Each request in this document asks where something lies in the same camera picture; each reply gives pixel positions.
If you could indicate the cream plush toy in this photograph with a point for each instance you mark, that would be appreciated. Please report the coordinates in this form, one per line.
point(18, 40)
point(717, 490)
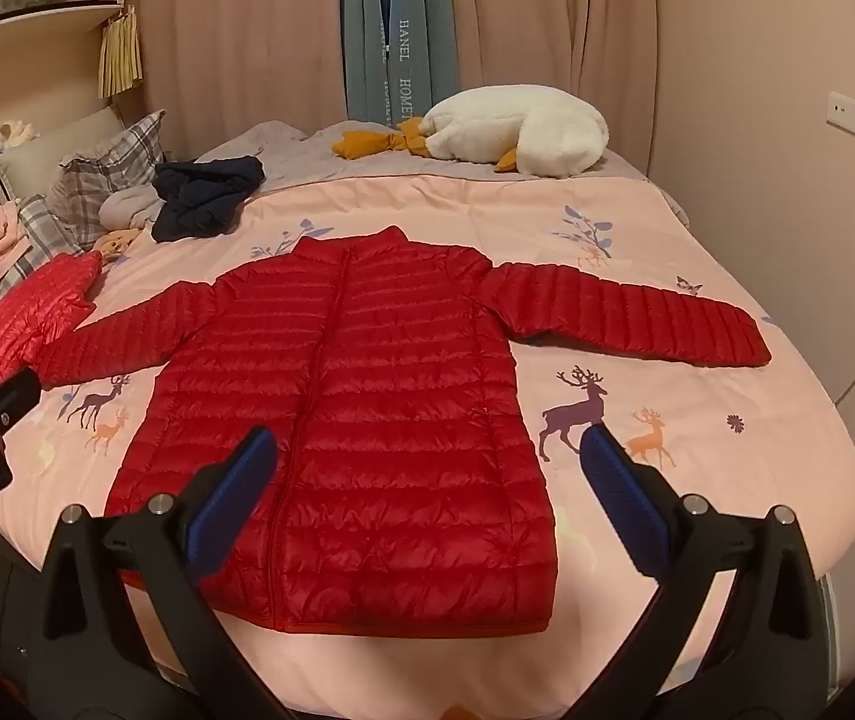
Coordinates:
point(15, 131)

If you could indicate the navy garment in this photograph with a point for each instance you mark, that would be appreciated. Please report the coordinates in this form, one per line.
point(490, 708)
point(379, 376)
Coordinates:
point(202, 195)

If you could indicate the small plaid pillow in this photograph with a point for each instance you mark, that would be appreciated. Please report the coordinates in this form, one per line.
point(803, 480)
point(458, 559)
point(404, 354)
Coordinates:
point(37, 229)

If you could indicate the grey rolled cloth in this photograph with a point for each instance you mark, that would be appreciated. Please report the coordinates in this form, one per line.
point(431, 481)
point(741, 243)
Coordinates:
point(127, 206)

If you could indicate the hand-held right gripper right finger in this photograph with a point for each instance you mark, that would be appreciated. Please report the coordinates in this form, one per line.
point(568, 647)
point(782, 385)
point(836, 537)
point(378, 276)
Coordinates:
point(622, 495)

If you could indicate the light red down jacket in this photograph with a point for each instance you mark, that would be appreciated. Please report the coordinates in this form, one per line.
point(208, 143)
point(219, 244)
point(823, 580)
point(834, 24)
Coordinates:
point(22, 315)

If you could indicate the large plaid pillow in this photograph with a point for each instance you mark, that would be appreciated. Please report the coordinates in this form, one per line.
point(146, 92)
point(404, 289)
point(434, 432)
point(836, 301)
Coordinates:
point(97, 172)

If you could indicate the pink deer printed duvet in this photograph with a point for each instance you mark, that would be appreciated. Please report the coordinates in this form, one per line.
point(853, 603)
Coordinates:
point(697, 502)

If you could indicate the teal pillow with lettering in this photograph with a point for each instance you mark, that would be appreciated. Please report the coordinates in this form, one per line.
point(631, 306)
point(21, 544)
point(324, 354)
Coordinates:
point(397, 30)

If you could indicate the peach plush toy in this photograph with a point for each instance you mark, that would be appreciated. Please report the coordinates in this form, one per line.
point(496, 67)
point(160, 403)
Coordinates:
point(116, 244)

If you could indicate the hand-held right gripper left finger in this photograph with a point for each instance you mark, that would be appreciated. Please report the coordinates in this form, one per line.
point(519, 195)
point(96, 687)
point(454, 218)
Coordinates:
point(236, 487)

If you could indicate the beige headboard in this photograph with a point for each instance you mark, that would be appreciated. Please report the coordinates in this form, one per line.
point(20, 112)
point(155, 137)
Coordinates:
point(60, 136)

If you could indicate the white goose plush toy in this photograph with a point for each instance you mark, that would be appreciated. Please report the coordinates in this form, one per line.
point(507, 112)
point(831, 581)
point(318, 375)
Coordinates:
point(517, 127)

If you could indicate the dark red down jacket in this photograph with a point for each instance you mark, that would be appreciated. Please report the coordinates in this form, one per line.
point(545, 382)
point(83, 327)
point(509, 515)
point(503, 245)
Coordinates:
point(397, 390)

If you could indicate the pink curtain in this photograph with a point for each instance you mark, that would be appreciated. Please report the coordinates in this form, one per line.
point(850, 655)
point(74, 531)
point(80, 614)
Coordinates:
point(247, 37)
point(547, 22)

